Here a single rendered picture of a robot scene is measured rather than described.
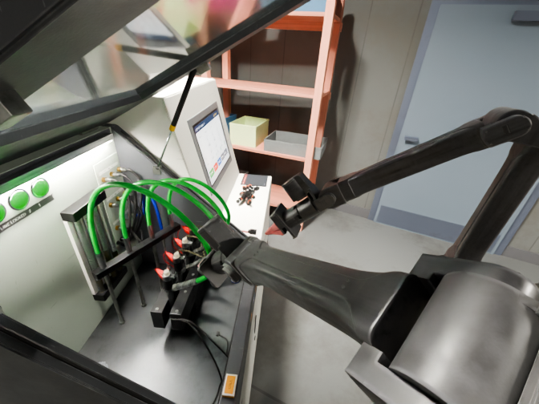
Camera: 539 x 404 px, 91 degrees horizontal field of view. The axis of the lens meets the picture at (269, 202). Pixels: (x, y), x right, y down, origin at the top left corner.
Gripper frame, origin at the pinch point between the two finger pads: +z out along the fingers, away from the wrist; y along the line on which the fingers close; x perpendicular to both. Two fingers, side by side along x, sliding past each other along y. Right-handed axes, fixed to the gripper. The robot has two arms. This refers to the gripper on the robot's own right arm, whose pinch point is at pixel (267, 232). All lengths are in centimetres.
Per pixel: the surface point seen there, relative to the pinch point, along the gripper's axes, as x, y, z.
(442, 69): -224, -26, -86
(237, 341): 21.9, -17.8, 18.9
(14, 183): 34, 50, 17
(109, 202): 6, 41, 40
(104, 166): 3, 51, 31
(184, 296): 15.5, 0.6, 32.6
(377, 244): -181, -132, 41
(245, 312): 11.6, -16.5, 20.2
